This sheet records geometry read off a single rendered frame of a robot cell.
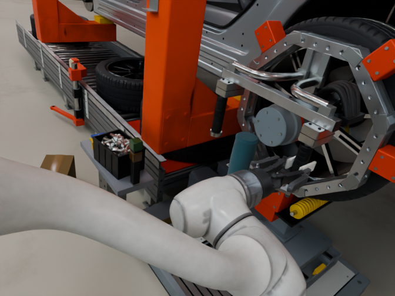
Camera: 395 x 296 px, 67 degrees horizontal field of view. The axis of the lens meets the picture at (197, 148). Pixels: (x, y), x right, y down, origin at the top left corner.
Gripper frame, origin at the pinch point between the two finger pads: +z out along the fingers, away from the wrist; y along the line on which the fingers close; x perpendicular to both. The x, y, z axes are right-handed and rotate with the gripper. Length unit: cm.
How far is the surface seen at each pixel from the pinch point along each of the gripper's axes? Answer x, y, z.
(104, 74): -33, -169, 14
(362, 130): -5, -7, 55
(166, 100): -5, -60, -5
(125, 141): -26, -69, -18
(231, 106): -15, -62, 36
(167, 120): -14, -59, -4
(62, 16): -10, -254, 12
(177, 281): -77, -28, -13
